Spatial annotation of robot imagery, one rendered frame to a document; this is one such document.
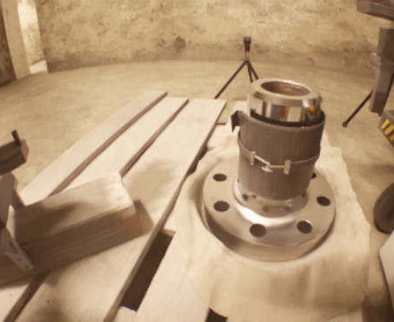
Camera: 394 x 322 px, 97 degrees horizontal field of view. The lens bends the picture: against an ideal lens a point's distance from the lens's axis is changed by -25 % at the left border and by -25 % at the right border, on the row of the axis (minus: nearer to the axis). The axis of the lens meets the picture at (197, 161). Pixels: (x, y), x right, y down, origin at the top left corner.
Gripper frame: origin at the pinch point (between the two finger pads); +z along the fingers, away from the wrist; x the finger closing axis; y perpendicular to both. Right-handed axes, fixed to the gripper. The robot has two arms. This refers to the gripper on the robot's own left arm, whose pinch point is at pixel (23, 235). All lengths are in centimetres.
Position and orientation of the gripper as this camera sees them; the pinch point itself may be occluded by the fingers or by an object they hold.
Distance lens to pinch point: 48.5
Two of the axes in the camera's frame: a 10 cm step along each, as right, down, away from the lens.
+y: -8.7, 3.2, -3.8
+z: 0.6, 8.2, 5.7
